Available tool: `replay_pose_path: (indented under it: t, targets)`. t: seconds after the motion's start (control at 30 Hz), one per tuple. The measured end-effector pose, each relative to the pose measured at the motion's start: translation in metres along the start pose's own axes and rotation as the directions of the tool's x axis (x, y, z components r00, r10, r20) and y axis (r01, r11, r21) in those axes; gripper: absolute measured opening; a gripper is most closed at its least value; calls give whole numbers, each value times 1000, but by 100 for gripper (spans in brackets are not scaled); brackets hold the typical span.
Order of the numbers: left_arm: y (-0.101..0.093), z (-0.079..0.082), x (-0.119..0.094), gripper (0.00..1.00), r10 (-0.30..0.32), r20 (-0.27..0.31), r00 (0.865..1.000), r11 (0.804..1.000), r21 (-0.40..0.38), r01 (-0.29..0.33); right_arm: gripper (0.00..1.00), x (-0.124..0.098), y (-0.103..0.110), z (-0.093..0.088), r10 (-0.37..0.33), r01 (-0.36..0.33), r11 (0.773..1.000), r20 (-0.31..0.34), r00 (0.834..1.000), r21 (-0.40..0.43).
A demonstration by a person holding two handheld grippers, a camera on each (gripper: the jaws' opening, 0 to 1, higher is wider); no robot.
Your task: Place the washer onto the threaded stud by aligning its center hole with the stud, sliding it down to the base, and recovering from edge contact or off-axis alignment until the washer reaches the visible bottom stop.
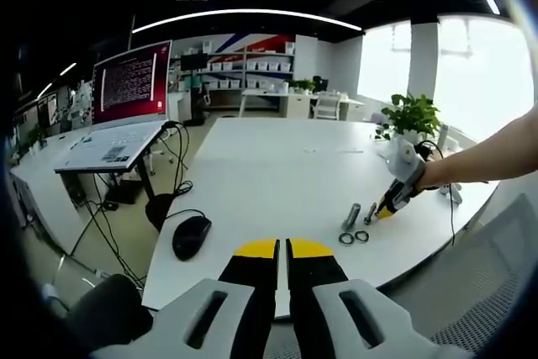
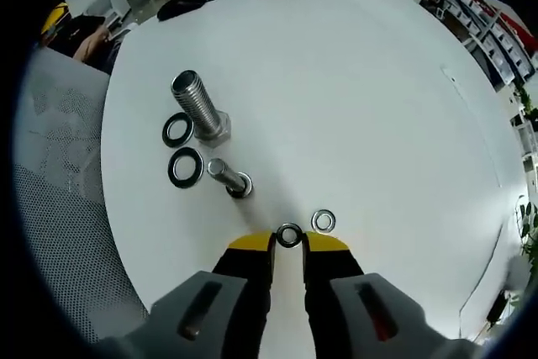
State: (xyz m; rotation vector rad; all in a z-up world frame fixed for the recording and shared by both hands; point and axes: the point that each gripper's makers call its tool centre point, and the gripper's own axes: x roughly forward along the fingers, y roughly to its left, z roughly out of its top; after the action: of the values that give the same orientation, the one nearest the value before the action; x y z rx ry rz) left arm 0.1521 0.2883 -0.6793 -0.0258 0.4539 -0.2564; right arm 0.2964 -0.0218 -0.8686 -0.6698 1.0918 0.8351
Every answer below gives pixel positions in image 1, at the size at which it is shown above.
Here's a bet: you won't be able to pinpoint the black computer mouse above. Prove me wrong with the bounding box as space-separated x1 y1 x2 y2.
171 215 213 262

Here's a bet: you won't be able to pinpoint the black background monitor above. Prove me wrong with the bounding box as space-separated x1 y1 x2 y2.
180 52 209 72

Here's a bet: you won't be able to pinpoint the white slatted chair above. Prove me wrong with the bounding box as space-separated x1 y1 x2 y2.
312 93 342 122

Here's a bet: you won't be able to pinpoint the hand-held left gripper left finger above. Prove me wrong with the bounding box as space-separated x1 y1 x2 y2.
89 238 281 359

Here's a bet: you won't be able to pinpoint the black laptop power cable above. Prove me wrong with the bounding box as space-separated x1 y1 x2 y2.
161 120 195 197

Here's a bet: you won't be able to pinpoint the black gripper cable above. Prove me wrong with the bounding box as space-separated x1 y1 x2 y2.
414 139 458 247

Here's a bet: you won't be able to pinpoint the green potted plant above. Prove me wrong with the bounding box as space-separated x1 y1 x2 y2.
379 92 443 146

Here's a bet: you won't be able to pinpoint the silver laptop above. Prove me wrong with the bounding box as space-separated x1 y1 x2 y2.
53 39 174 174

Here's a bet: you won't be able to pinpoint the white background desk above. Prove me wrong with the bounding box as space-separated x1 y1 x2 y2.
240 87 366 121

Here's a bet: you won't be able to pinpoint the black stool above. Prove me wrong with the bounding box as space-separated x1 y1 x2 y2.
144 193 178 233

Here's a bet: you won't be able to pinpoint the shelf with white bins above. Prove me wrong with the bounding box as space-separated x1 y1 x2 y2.
171 34 296 113

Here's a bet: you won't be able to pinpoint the black floor cables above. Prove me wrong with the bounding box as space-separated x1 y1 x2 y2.
68 193 147 289

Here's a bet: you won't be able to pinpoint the grey mesh office chair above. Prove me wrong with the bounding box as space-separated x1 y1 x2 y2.
377 193 535 354

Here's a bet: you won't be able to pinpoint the black office chair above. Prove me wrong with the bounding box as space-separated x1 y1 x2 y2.
66 273 155 351

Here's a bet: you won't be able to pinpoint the curved ceiling light strip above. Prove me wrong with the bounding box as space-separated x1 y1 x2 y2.
131 8 363 35

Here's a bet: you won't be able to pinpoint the small background plant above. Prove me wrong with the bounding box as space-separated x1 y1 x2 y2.
284 77 317 96

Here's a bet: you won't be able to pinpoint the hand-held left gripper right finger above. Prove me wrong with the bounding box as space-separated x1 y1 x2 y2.
286 237 476 359

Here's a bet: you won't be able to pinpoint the black frame laptop desk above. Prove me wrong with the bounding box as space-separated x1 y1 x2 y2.
52 123 171 209

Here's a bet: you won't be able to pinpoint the black mouse cable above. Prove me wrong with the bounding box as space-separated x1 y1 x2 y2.
165 208 212 225

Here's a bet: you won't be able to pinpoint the large threaded steel stud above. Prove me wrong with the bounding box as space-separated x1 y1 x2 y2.
341 203 363 233

